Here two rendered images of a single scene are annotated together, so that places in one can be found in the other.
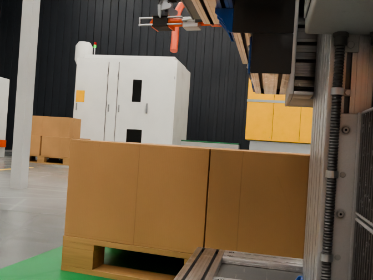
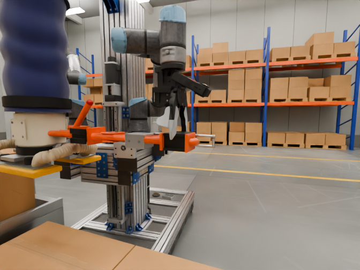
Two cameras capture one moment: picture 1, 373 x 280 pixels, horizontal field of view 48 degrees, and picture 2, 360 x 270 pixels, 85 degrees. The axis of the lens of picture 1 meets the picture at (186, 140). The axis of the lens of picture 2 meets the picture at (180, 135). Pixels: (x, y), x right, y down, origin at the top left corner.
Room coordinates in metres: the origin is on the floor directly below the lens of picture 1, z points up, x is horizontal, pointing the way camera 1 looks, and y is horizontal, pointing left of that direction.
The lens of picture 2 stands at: (2.43, 0.18, 1.16)
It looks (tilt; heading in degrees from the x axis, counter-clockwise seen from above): 6 degrees down; 184
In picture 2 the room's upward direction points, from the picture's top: straight up
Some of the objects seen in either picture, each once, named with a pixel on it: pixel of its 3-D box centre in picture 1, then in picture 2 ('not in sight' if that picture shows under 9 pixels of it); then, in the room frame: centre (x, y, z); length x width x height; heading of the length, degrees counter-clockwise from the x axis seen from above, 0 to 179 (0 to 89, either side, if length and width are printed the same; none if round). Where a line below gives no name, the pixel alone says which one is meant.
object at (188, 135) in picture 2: (163, 23); (178, 141); (1.86, 0.14, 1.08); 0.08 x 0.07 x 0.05; 73
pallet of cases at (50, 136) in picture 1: (54, 140); not in sight; (8.53, 2.66, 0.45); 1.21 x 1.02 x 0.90; 79
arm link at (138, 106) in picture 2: not in sight; (139, 107); (1.13, -0.19, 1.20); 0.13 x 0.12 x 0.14; 104
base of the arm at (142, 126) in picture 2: not in sight; (139, 125); (1.13, -0.19, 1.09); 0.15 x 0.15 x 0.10
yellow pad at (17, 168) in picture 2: not in sight; (16, 162); (1.77, -0.47, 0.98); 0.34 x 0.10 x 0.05; 73
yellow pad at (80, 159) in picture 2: not in sight; (64, 153); (1.59, -0.41, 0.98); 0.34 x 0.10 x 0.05; 73
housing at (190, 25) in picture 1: (192, 23); (139, 140); (1.82, 0.01, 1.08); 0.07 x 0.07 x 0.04; 73
